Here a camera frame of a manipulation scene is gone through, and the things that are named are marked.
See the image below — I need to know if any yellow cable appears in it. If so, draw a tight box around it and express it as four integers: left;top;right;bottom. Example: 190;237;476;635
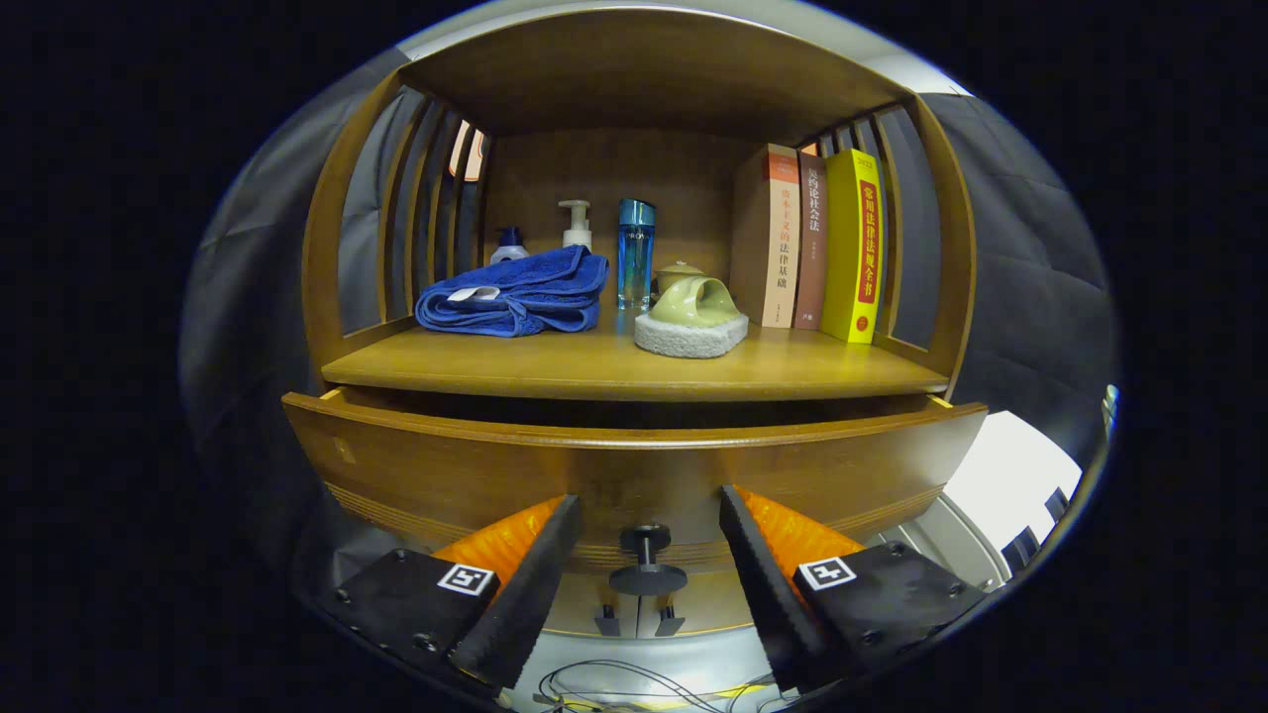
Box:
594;681;776;710

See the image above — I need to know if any wooden drawer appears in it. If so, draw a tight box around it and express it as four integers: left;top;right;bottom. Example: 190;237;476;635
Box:
282;388;990;605

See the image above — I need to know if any brown book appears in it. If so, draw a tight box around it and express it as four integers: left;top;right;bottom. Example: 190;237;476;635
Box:
792;151;829;331

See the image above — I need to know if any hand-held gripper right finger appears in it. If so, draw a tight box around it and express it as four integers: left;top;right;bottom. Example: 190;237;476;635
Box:
719;485;992;694

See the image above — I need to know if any yellow book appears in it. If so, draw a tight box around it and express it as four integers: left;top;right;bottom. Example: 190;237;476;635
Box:
820;149;889;345

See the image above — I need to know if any black drawer knob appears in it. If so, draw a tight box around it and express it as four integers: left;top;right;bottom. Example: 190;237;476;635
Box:
608;525;688;597

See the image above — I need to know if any grey panelled cabinet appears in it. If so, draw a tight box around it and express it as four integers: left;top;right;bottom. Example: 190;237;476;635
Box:
867;492;1011;595

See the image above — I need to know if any black cable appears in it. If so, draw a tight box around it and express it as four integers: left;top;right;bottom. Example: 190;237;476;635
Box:
538;661;739;713

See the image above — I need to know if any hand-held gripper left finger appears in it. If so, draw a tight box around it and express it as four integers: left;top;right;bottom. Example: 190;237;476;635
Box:
319;495;582;694

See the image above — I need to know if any wooden cabinet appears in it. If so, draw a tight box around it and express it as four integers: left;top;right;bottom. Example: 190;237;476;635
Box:
300;8;979;640

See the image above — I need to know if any blue folded towel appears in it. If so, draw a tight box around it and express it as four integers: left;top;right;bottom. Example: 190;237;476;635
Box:
414;245;610;338

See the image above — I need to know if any wooden cabinet door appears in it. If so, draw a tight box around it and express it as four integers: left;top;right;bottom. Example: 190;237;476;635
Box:
654;592;759;637
543;597;650;639

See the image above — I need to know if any beige book with orange label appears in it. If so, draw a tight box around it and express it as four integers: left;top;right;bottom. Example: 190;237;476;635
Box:
729;144;801;329

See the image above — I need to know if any white pump bottle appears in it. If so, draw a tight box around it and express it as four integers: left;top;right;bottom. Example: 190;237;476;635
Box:
558;200;593;252

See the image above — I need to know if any green scrub brush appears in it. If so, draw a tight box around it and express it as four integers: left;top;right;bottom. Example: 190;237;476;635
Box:
634;275;751;359

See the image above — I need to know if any beige lidded tea cup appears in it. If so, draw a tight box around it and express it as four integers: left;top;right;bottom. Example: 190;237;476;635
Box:
654;260;706;303

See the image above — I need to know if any wooden countertop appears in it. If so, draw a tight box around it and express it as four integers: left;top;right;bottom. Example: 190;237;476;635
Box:
320;317;952;402

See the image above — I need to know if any blue glass bottle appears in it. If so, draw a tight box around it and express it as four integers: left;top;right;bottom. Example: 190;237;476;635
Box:
617;198;657;311

